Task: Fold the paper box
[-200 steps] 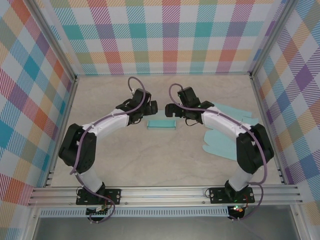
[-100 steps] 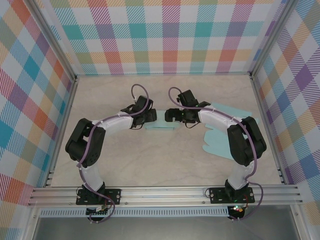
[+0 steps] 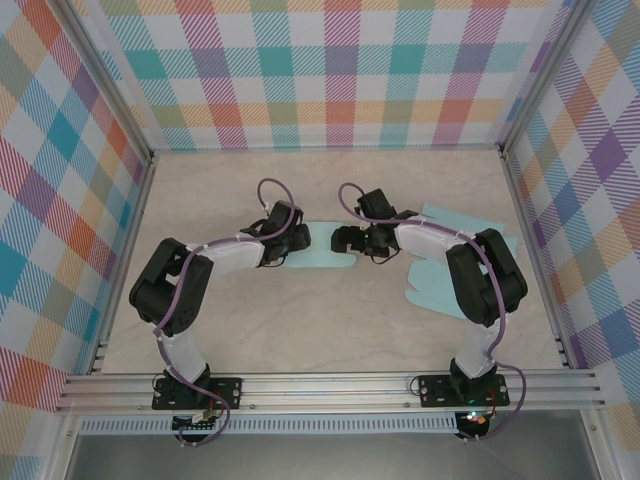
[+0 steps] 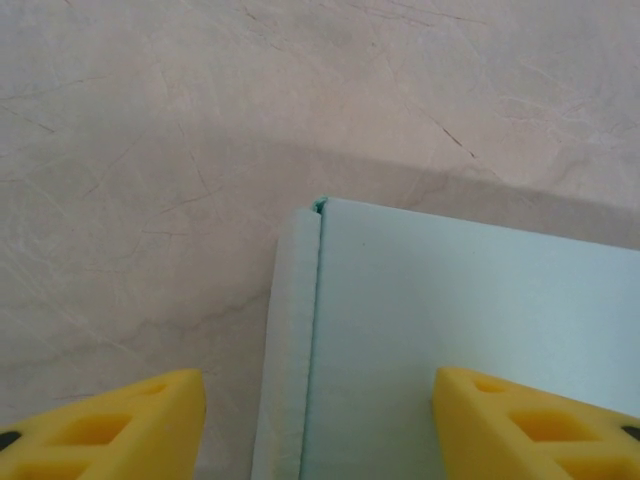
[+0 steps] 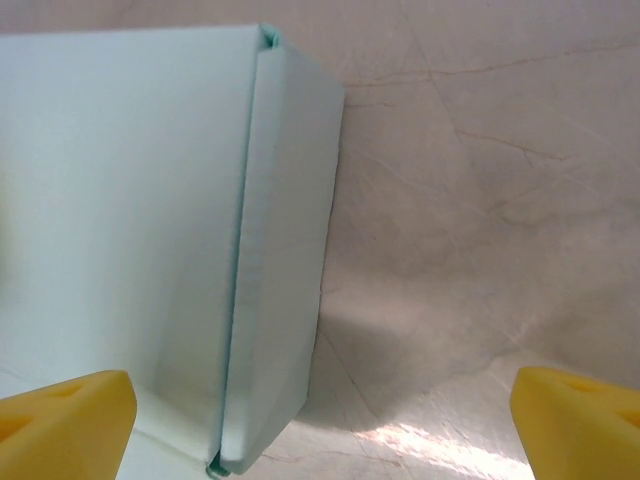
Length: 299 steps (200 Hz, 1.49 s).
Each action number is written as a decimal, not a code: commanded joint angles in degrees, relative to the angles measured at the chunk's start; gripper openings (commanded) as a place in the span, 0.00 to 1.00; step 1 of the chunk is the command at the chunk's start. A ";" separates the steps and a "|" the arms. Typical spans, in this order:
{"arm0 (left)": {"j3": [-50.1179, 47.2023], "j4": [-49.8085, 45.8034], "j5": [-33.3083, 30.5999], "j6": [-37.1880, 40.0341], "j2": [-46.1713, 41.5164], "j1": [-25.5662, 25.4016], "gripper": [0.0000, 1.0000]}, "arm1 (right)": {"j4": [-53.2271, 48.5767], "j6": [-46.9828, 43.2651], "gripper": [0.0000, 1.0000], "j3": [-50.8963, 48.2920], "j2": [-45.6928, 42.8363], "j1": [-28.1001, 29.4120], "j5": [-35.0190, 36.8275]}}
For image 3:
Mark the small electronics board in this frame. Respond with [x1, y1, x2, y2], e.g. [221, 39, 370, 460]
[172, 410, 222, 434]
[458, 408, 490, 432]

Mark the grey metal panel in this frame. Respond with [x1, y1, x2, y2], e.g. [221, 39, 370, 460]
[64, 432, 601, 480]

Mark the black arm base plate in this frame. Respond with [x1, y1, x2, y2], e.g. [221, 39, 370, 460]
[418, 373, 509, 408]
[152, 377, 244, 412]

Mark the purple cable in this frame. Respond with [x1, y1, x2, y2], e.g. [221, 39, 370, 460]
[152, 178, 302, 449]
[338, 182, 528, 444]

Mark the wide aluminium frame rail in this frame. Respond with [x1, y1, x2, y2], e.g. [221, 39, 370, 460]
[54, 368, 607, 415]

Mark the white slotted cable duct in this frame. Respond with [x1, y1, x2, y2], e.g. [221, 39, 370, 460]
[78, 412, 460, 435]

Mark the aluminium frame post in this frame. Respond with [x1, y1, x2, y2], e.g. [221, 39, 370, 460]
[497, 0, 597, 160]
[58, 0, 156, 164]

